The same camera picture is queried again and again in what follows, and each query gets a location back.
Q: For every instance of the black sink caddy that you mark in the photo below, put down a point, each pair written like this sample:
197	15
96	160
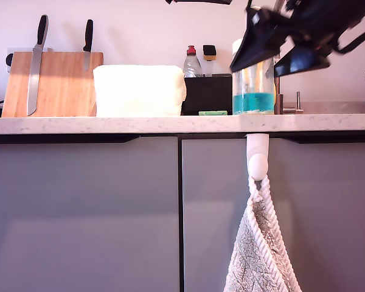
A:
205	95

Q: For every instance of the clear soap dispenser white pump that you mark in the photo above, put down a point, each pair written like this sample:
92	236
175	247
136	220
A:
252	100

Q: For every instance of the steel kitchen faucet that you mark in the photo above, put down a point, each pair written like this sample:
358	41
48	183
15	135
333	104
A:
279	91

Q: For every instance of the green sponge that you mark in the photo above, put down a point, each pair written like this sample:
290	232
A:
213	112

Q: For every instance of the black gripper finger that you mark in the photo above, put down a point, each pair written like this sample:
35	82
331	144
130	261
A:
207	1
304	61
255	48

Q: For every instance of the small steel tap lever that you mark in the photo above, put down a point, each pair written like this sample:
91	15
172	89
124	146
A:
298	103

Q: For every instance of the dish soap bottle red cap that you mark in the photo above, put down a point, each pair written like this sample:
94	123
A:
192	67

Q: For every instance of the white fabric basket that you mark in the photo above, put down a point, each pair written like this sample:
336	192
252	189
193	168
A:
138	89

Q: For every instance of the yellow rubber glove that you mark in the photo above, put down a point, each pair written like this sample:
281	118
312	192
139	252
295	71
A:
274	89

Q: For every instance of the grey cabinet door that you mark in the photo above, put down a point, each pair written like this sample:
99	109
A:
79	213
328	213

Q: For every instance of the black yellow dish brush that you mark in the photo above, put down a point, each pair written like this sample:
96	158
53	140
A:
209	50

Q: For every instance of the wooden knife block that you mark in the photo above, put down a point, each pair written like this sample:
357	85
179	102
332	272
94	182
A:
64	89

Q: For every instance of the white door hook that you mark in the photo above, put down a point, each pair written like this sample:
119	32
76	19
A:
257	165

